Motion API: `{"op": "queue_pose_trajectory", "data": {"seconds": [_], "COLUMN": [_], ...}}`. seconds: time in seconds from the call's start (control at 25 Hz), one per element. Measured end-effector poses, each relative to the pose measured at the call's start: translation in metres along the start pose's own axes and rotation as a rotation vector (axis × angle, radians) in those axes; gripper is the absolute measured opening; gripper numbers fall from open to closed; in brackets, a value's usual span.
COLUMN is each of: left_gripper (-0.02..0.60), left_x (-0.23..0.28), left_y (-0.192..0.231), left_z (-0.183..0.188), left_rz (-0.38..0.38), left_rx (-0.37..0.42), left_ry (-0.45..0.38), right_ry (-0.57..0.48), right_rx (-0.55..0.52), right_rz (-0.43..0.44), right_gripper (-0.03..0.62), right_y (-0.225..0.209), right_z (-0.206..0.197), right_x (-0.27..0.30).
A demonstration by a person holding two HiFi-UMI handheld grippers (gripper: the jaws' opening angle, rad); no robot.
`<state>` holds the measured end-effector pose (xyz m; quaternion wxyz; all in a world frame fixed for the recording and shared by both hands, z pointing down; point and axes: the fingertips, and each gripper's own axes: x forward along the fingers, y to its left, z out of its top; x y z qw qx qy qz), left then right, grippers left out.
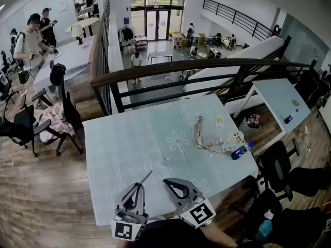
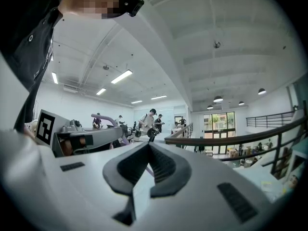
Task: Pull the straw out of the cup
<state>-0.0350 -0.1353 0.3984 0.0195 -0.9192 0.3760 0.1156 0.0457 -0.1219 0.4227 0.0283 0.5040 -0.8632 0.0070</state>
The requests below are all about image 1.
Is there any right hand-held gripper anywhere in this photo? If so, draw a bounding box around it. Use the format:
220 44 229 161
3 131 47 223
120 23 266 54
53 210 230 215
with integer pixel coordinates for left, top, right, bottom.
162 178 217 229

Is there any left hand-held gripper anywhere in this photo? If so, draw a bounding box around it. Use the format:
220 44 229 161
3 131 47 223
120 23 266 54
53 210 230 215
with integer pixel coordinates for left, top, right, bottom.
110 182 150 242

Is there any dark straw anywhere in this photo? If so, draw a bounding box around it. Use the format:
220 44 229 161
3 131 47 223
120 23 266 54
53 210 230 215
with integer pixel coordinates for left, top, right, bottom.
138 170 154 185

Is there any clear glass cup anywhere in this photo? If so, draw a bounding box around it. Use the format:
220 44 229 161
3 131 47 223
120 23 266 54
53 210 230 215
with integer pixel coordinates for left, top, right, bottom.
161 150 175 166

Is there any person's right forearm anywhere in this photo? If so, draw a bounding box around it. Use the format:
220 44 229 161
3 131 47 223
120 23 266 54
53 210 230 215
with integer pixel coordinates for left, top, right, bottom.
200 223 238 248

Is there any person's dark shirt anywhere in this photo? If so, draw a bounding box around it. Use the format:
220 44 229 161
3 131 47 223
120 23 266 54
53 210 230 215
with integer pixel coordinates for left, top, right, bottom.
134 219 209 248

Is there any light blue floral tablecloth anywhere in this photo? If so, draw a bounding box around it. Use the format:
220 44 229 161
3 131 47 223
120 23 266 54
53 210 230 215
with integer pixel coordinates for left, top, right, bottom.
82 94 260 227

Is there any blue plastic bottle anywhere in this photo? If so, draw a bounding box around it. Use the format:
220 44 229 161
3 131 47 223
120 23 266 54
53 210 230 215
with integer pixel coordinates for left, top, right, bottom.
231 141 254 161

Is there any clear badge holder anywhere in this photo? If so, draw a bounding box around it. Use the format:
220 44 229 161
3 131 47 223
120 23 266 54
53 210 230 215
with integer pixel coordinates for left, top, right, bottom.
223 131 245 151

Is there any teal packet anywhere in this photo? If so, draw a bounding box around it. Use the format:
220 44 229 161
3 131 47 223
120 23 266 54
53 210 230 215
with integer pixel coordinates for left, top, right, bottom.
255 219 274 239

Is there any black waste bin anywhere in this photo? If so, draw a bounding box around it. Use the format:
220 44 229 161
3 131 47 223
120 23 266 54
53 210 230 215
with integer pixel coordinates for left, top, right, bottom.
238 113 262 137

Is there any black office chair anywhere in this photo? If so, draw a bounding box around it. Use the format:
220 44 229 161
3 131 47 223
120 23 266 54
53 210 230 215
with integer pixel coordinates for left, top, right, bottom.
0 50 19 105
31 63 85 157
259 138 301 203
0 94 52 158

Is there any pink checked cloth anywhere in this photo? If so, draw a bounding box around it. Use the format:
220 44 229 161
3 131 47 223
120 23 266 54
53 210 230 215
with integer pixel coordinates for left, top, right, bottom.
38 102 76 143

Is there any black railing with wooden handrail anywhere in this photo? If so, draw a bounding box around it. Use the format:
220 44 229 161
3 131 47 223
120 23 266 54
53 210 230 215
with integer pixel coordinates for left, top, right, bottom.
89 0 318 117

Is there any small blue white bottle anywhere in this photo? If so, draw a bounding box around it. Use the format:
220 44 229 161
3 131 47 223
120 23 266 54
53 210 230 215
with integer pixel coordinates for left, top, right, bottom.
283 108 299 125

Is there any white side table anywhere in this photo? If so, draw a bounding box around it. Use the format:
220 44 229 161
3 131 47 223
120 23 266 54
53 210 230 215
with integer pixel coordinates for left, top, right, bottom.
239 78 312 141

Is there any black jacket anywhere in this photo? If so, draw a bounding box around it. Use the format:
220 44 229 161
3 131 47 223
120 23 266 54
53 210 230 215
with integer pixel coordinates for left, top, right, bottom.
49 63 67 88

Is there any grey tablecloth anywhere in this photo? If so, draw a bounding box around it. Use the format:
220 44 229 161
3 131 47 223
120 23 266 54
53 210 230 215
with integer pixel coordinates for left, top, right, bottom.
33 35 95 93

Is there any glass entrance door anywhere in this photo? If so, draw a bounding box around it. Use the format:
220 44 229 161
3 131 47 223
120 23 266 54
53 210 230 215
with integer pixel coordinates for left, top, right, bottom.
130 6 185 42

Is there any white table lamp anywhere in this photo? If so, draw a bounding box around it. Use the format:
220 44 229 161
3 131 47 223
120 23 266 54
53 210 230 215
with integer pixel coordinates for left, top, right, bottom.
70 24 85 46

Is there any round white table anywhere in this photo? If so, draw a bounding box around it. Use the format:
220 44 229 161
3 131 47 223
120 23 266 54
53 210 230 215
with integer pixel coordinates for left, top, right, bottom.
64 17 100 37

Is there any patterned lanyard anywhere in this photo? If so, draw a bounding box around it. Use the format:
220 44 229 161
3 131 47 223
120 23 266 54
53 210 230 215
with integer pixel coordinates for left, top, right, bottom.
192 115 237 154

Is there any black frame table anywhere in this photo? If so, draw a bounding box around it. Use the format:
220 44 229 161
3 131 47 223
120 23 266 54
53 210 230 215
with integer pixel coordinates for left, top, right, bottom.
147 51 173 66

